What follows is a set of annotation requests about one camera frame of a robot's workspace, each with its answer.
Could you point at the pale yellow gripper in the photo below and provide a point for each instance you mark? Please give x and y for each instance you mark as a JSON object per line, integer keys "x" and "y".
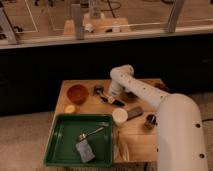
{"x": 111, "y": 99}

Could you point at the black dish brush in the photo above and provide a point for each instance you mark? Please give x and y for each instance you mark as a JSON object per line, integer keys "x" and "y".
{"x": 99, "y": 90}

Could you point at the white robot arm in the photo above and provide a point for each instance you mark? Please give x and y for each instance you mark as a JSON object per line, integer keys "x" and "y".
{"x": 180, "y": 135}

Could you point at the dark bowl with cloth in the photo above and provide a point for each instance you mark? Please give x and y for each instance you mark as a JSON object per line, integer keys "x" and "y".
{"x": 129, "y": 97}

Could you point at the red bowl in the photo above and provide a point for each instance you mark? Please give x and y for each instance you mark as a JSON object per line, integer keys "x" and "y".
{"x": 77, "y": 94}

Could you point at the white cup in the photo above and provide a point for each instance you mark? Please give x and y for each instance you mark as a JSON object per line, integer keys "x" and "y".
{"x": 120, "y": 116}

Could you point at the grey rectangular block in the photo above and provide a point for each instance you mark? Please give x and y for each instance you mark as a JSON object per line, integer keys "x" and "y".
{"x": 135, "y": 112}

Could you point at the small yellow round object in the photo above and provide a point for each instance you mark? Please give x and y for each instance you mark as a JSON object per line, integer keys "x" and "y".
{"x": 70, "y": 109}

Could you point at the small metal cup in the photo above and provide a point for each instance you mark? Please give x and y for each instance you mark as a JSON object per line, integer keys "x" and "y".
{"x": 150, "y": 121}

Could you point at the metal spoon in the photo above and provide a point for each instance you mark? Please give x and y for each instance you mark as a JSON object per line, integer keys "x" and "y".
{"x": 85, "y": 135}

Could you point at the dark brown food item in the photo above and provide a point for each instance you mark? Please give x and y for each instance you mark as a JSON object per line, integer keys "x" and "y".
{"x": 162, "y": 86}

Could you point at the wooden spatula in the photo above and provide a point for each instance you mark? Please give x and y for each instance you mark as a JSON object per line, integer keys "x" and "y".
{"x": 123, "y": 148}

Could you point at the grey blue sponge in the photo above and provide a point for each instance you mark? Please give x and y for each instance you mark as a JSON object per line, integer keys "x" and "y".
{"x": 85, "y": 151}

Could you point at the green plastic tray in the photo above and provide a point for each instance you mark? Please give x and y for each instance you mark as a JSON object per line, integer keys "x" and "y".
{"x": 61, "y": 149}

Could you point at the wooden board in background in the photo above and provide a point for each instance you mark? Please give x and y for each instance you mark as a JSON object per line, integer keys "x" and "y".
{"x": 100, "y": 25}

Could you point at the grey metal post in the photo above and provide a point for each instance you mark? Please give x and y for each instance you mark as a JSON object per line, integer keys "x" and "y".
{"x": 174, "y": 15}
{"x": 78, "y": 21}
{"x": 7, "y": 28}

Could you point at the grey metal post right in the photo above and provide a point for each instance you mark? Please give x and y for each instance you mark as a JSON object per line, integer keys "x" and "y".
{"x": 174, "y": 15}

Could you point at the grey metal post left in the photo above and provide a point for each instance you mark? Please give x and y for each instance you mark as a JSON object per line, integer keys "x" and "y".
{"x": 7, "y": 28}

